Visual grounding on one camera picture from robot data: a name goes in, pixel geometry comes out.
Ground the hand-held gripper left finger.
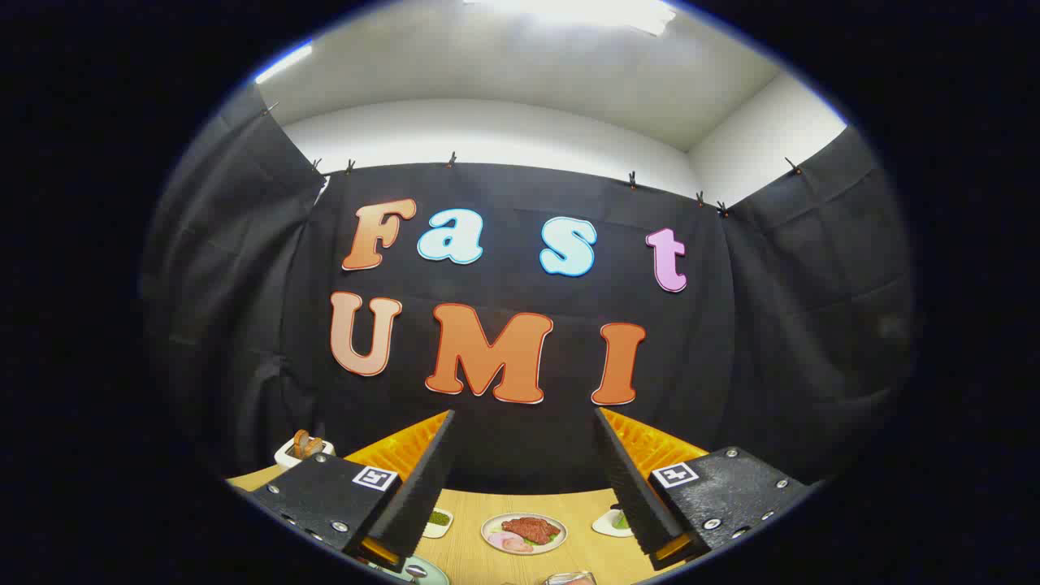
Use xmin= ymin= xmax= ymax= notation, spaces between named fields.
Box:
xmin=248 ymin=410 xmax=456 ymax=570

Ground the row of black cloth clips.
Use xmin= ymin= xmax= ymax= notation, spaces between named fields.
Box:
xmin=262 ymin=102 xmax=805 ymax=219

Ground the light blue plate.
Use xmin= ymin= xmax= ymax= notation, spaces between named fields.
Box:
xmin=370 ymin=555 xmax=450 ymax=585

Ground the ceiling light panel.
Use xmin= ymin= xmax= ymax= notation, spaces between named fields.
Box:
xmin=463 ymin=0 xmax=677 ymax=37

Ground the white plate with meat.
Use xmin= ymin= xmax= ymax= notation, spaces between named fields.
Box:
xmin=481 ymin=513 xmax=568 ymax=555

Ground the small white square dish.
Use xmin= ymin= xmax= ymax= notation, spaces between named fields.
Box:
xmin=591 ymin=508 xmax=635 ymax=539

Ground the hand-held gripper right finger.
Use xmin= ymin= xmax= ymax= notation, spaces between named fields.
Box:
xmin=593 ymin=406 xmax=813 ymax=571

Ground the cream white toaster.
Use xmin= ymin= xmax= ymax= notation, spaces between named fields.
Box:
xmin=275 ymin=435 xmax=336 ymax=472

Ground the brown steak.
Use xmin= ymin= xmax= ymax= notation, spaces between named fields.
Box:
xmin=501 ymin=517 xmax=561 ymax=545

